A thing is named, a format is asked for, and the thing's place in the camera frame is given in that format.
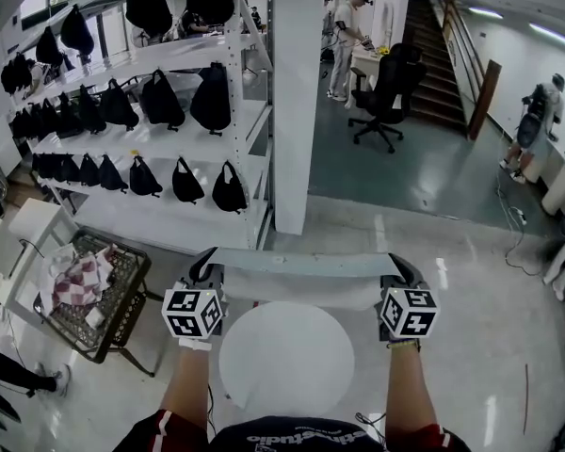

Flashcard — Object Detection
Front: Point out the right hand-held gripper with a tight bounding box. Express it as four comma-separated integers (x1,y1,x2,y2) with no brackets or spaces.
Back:
378,252,440,342

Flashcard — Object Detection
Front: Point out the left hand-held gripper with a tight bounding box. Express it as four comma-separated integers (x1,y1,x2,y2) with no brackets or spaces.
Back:
162,247,228,340

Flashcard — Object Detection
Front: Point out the pale grey cloth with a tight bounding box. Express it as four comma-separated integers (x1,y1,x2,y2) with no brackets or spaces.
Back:
205,246,406,314

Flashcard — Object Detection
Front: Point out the person's right forearm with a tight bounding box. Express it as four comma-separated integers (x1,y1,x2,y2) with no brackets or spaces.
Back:
385,346,442,435

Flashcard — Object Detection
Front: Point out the person's left forearm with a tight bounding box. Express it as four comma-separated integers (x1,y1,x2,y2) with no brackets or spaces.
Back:
159,344,213,430

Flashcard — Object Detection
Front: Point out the white metal shelf rack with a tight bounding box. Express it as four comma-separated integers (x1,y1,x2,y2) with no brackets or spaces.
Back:
0,0,277,253

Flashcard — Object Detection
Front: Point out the white wristband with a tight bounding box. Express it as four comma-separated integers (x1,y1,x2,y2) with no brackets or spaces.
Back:
178,336,214,351

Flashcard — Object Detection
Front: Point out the row of black bags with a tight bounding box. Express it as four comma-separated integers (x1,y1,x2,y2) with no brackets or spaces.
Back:
0,0,249,215

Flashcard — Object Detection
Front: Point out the black lattice side table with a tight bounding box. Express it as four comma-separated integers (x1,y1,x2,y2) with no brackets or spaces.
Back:
32,227,159,379

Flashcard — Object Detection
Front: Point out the round white table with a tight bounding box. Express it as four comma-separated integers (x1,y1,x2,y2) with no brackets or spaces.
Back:
218,300,357,412

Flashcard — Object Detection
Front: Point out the red checkered cloth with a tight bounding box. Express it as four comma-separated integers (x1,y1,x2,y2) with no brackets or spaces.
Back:
40,243,119,310

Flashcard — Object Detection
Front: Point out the white cabinet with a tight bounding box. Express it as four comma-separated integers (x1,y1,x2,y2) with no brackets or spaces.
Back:
0,199,79,331

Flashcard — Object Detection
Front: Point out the person's black shirt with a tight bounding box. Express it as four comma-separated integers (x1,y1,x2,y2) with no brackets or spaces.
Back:
115,407,472,452

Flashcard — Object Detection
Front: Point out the white square pillar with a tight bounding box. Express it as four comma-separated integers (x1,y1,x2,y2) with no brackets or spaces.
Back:
272,0,329,234

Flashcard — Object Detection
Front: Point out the black high-back office chair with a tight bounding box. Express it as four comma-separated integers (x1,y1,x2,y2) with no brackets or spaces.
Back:
347,42,428,154

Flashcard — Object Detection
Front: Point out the white rounded counter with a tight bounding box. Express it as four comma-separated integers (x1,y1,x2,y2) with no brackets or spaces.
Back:
539,137,565,216

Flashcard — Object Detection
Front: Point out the dark wooden staircase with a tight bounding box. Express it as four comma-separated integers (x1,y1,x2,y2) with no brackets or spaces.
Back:
402,0,503,141

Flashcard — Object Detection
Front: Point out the white box appliance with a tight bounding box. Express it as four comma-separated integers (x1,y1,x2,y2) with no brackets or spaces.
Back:
0,214,27,282

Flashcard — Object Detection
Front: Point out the white desk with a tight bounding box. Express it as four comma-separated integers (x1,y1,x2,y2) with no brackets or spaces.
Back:
350,47,382,107

